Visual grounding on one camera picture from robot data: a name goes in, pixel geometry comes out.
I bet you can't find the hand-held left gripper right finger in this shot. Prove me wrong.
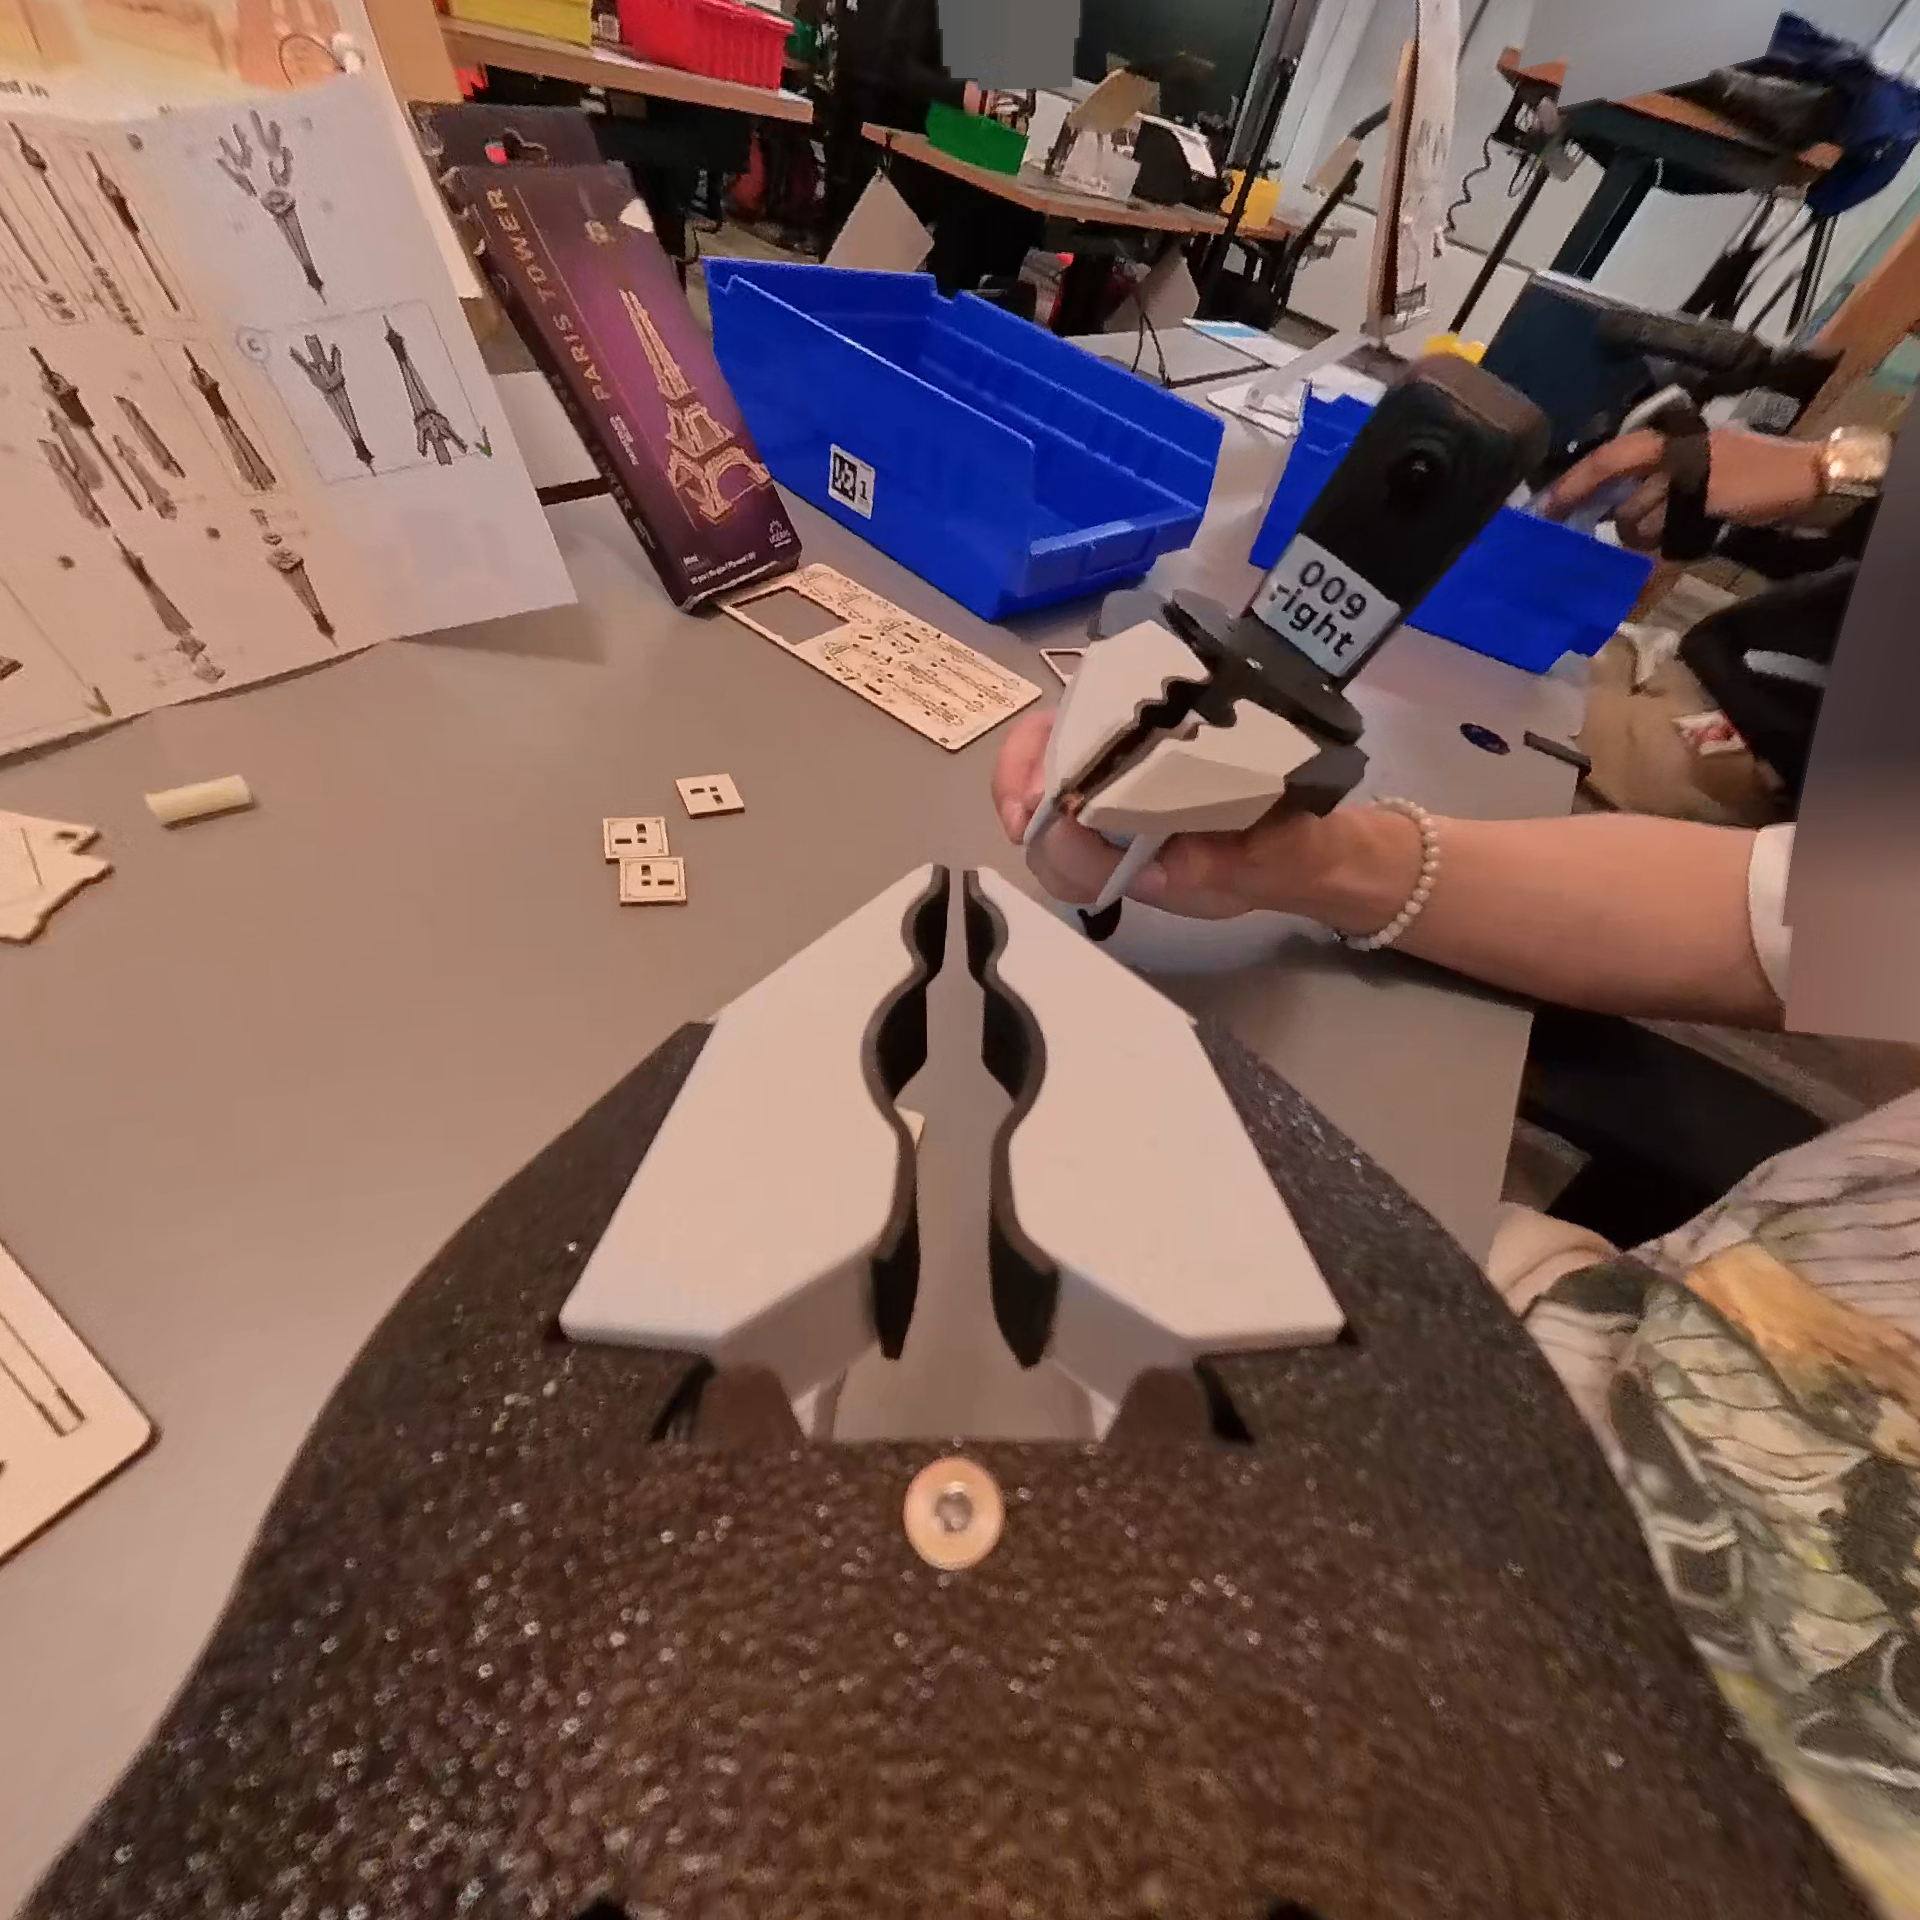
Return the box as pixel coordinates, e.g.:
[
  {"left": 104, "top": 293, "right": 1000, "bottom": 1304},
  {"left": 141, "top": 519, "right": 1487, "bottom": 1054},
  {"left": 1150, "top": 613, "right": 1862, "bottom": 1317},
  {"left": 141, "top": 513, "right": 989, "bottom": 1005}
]
[{"left": 963, "top": 865, "right": 1352, "bottom": 1436}]

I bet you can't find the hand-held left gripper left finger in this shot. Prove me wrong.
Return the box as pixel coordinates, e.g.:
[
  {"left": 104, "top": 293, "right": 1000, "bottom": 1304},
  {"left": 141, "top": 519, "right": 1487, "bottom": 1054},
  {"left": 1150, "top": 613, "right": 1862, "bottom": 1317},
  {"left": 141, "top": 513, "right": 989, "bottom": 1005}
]
[{"left": 556, "top": 865, "right": 958, "bottom": 1444}]

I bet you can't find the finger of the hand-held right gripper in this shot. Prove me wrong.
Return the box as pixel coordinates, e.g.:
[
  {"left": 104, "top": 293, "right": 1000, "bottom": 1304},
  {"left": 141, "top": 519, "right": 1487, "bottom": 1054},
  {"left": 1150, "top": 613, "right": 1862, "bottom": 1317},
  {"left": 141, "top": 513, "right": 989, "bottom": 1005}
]
[
  {"left": 1074, "top": 705, "right": 1305, "bottom": 837},
  {"left": 1050, "top": 616, "right": 1228, "bottom": 794}
]

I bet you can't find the person's right forearm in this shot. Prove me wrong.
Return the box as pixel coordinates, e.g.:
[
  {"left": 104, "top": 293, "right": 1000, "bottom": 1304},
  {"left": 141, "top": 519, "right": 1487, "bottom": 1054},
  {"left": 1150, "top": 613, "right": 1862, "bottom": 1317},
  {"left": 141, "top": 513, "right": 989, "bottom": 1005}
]
[{"left": 1382, "top": 812, "right": 1792, "bottom": 1028}]

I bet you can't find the grey desk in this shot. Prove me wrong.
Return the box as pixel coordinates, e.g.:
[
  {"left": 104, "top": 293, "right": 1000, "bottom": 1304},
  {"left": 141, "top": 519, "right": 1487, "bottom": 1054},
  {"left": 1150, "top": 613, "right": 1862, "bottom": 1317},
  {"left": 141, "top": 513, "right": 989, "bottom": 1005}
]
[{"left": 0, "top": 327, "right": 1590, "bottom": 1909}]

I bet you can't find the person's right hand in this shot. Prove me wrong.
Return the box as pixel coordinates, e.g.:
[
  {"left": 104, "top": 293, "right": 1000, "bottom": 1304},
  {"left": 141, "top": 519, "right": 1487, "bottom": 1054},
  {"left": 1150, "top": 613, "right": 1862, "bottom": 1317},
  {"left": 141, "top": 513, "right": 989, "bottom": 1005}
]
[{"left": 989, "top": 707, "right": 1385, "bottom": 938}]

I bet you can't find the blue plastic bin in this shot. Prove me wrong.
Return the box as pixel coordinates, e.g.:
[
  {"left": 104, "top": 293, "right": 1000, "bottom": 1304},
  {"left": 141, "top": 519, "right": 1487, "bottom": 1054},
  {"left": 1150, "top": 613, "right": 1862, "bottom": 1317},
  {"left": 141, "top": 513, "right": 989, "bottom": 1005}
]
[
  {"left": 1294, "top": 381, "right": 1651, "bottom": 677},
  {"left": 702, "top": 253, "right": 1228, "bottom": 625}
]

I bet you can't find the wooden sheet with rectangular cutout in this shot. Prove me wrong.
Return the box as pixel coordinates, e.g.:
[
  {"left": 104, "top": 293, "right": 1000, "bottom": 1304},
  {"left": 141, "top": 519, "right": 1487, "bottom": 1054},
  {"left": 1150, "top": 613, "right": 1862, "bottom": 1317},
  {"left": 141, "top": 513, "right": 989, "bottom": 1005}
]
[{"left": 718, "top": 566, "right": 1043, "bottom": 749}]

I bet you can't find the tall cardboard model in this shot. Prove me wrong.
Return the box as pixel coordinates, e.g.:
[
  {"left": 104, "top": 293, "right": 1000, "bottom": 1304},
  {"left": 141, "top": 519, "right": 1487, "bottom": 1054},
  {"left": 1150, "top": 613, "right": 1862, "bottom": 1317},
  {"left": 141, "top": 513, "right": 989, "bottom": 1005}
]
[{"left": 1355, "top": 0, "right": 1471, "bottom": 336}]

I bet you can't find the wooden background table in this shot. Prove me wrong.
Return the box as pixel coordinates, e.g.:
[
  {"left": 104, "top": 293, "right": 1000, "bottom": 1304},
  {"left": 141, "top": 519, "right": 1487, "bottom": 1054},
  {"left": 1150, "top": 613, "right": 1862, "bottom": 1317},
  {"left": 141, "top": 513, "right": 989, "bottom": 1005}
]
[
  {"left": 860, "top": 123, "right": 1294, "bottom": 244},
  {"left": 441, "top": 13, "right": 815, "bottom": 130}
]

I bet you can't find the green plastic bin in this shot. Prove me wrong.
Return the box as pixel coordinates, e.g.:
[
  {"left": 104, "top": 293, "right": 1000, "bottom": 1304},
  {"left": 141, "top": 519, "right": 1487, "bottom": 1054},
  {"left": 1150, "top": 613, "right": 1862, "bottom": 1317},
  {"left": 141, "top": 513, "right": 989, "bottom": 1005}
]
[{"left": 927, "top": 105, "right": 1030, "bottom": 173}]

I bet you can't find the dark puzzle box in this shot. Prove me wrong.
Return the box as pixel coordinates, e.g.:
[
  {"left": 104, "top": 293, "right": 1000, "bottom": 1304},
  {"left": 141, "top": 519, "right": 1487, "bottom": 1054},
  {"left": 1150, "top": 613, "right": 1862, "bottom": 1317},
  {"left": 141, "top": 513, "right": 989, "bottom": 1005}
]
[
  {"left": 404, "top": 105, "right": 607, "bottom": 203},
  {"left": 445, "top": 155, "right": 807, "bottom": 613}
]

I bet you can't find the blue bag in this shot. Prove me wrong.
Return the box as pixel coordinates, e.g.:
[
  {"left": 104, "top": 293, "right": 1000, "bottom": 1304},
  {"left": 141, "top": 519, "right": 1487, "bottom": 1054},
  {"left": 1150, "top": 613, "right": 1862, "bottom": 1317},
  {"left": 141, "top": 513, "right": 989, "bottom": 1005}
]
[{"left": 1769, "top": 13, "right": 1920, "bottom": 213}]

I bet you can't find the patterned shirt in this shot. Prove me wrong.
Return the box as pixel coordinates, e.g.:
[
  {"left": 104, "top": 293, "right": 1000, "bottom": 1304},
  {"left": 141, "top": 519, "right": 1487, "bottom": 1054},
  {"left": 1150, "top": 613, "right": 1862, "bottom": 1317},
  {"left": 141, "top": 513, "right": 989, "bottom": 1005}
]
[{"left": 1481, "top": 1083, "right": 1920, "bottom": 1920}]

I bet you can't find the small wooden parts sheet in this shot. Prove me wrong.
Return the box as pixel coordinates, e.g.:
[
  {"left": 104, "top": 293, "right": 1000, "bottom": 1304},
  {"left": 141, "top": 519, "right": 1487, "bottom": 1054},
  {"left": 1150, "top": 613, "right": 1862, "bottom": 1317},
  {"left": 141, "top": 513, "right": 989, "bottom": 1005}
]
[{"left": 0, "top": 1244, "right": 158, "bottom": 1561}]

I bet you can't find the notched wooden puzzle piece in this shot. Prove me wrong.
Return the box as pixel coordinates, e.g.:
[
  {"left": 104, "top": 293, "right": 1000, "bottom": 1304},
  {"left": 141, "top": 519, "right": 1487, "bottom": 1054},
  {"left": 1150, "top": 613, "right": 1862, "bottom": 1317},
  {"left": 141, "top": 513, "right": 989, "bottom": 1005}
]
[{"left": 0, "top": 812, "right": 113, "bottom": 946}]

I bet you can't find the red plastic bin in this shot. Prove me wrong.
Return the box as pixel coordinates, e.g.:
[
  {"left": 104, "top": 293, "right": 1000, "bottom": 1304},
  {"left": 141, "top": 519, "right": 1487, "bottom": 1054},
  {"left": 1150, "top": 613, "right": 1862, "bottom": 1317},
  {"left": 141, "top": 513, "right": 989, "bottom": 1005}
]
[{"left": 615, "top": 0, "right": 795, "bottom": 88}]

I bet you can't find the paper instruction sheet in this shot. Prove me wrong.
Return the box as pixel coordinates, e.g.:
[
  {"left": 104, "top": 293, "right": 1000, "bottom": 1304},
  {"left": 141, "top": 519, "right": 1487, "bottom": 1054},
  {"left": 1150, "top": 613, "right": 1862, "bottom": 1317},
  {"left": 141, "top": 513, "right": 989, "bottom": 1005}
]
[{"left": 0, "top": 69, "right": 581, "bottom": 760}]

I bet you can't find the tan printed paper sheet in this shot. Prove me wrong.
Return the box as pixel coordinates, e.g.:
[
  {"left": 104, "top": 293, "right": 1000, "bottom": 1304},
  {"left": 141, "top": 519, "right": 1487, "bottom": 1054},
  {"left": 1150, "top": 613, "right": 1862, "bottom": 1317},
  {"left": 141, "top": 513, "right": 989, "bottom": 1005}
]
[{"left": 0, "top": 0, "right": 373, "bottom": 113}]

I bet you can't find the pearl bracelet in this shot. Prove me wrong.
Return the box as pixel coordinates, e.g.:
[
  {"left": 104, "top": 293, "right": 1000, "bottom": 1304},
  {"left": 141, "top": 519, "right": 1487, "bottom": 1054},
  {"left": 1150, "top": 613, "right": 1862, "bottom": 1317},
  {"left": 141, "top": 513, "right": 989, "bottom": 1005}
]
[{"left": 1340, "top": 794, "right": 1449, "bottom": 955}]

